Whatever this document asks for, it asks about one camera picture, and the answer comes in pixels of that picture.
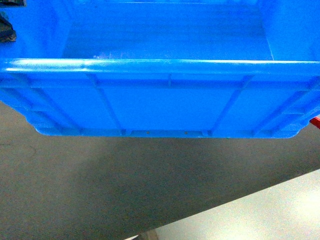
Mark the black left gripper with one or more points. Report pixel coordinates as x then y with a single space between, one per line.
7 32

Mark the large blue plastic crate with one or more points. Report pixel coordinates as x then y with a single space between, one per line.
164 68

